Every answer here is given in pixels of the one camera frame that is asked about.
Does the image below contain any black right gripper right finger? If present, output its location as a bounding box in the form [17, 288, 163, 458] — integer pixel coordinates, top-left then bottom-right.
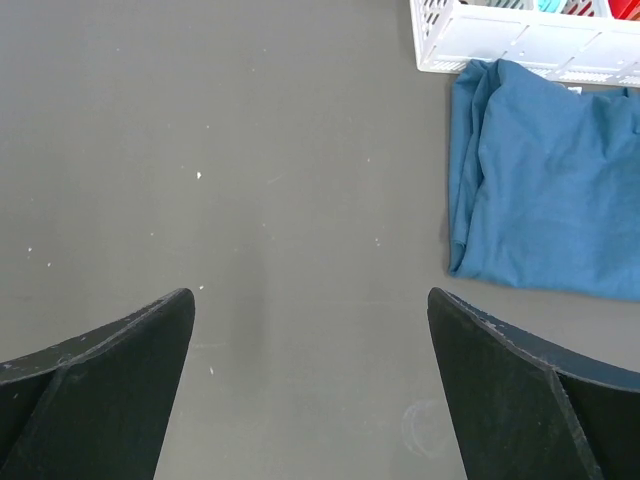
[427, 288, 639, 479]

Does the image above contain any folded blue t-shirt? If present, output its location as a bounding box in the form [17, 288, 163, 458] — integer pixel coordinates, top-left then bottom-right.
[448, 60, 639, 301]

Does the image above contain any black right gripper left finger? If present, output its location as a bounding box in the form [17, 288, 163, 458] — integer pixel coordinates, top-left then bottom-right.
[1, 288, 195, 479]

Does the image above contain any white plastic file organizer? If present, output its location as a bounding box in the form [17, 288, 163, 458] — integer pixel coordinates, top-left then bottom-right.
[410, 1, 639, 88]

